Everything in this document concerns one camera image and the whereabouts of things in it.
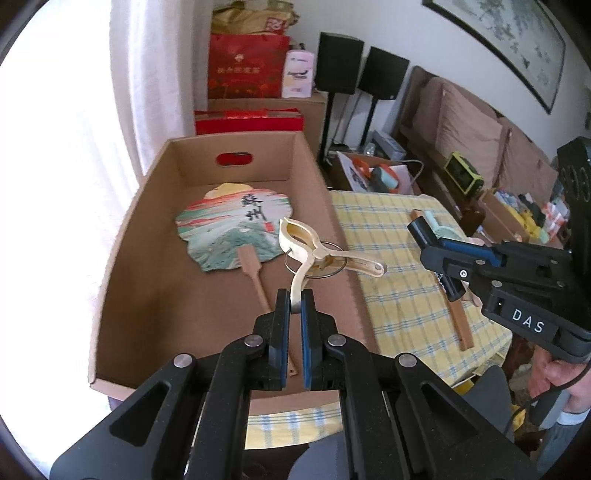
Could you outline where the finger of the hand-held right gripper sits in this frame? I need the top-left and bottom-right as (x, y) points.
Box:
(407, 216), (483, 303)
(455, 239), (506, 268)

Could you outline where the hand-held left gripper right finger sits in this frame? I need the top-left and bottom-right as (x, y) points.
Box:
(301, 290), (546, 480)

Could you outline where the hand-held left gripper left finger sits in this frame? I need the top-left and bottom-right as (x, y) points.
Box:
(50, 288), (296, 480)

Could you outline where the teal folding fan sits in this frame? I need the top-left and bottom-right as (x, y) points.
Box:
(422, 210), (467, 241)

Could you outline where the cream plastic clip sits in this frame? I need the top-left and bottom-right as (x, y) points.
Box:
(278, 217), (387, 315)

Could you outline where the large cardboard box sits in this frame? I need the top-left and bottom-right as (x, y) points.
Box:
(88, 130), (370, 414)

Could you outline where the person's right forearm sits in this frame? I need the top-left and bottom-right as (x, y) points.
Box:
(538, 392), (591, 476)

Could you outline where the person's right hand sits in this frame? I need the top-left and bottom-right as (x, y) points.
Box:
(531, 353), (591, 414)

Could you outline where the open box of small items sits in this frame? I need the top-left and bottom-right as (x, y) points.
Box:
(478, 187), (573, 245)

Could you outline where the yellow checked tablecloth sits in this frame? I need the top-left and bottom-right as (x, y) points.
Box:
(245, 189), (513, 450)

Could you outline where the long wooden strip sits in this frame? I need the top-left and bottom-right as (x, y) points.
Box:
(411, 208), (475, 352)

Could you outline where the green black radio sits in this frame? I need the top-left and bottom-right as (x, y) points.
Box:
(444, 151), (483, 193)

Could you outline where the brown sofa cushion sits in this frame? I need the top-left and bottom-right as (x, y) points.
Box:
(501, 117), (559, 199)
(411, 76), (509, 162)

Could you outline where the orange teal gadget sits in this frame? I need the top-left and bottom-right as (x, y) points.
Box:
(369, 164), (400, 192)

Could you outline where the white paper bag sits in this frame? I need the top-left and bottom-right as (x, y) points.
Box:
(337, 150), (416, 195)

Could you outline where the grey device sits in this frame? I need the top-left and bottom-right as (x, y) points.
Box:
(372, 130), (407, 160)

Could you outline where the wooden sofa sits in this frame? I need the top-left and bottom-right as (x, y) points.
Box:
(398, 65), (568, 222)

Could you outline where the black speaker stand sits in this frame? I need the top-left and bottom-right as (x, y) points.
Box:
(360, 98), (382, 145)
(318, 92), (339, 163)

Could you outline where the black speaker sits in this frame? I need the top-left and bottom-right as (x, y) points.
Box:
(315, 32), (365, 95)
(358, 46), (411, 100)

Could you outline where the framed ink painting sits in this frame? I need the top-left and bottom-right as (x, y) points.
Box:
(422, 0), (568, 115)

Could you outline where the red gift box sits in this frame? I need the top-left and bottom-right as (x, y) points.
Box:
(194, 108), (305, 136)

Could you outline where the white pink carton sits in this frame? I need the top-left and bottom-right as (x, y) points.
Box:
(281, 50), (317, 99)

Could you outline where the red gift bag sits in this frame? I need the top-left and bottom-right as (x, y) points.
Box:
(208, 32), (291, 100)

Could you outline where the white curtain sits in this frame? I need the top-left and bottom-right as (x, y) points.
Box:
(0, 0), (215, 407)

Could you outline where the gold bag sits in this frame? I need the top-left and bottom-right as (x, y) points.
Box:
(211, 0), (301, 35)

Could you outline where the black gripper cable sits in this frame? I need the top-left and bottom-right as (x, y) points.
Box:
(503, 364), (587, 437)

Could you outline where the painted round fan wooden handle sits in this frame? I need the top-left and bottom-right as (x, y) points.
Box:
(174, 182), (298, 377)

